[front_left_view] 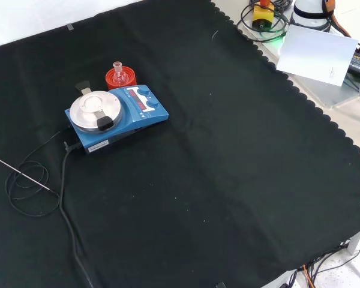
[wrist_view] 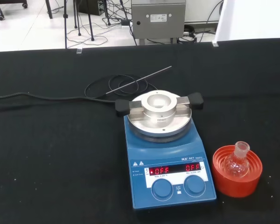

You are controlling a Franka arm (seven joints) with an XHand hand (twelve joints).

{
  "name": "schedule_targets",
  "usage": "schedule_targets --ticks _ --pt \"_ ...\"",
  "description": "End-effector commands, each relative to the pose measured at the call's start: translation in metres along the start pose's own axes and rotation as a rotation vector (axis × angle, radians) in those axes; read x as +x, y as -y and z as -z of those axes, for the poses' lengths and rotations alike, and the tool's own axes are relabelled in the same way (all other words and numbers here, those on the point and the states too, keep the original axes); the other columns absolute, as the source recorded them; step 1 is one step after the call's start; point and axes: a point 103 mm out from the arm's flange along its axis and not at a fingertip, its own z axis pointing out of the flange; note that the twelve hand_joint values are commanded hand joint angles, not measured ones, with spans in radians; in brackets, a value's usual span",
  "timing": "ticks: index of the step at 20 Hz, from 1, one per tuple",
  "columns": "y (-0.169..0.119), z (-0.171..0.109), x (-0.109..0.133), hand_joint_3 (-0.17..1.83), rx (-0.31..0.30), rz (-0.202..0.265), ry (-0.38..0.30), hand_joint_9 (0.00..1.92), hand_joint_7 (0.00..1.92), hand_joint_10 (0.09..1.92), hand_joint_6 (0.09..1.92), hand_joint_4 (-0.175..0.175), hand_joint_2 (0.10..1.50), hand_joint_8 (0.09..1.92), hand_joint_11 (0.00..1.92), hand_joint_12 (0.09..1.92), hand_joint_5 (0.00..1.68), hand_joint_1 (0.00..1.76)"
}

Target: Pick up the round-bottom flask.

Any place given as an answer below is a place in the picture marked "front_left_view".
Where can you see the clear round-bottom flask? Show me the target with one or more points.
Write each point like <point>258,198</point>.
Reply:
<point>120,78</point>

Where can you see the black bench cloth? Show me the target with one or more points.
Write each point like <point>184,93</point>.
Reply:
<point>228,150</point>

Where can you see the heater with blue base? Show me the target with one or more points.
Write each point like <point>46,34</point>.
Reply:
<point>129,120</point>

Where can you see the metal strip with black ends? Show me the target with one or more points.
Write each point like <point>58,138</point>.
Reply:
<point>104,123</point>

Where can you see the grey tape piece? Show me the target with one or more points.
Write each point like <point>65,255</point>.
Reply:
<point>70,27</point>
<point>220,285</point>

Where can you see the yellow stop button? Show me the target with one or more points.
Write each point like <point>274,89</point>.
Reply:
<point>262,13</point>

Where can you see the pale board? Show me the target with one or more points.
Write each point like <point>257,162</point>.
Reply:
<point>315,54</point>

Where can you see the thin metal probe rod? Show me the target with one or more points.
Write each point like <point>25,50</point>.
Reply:
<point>18,171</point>

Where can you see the grey base plate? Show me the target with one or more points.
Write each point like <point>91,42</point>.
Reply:
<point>327,93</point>

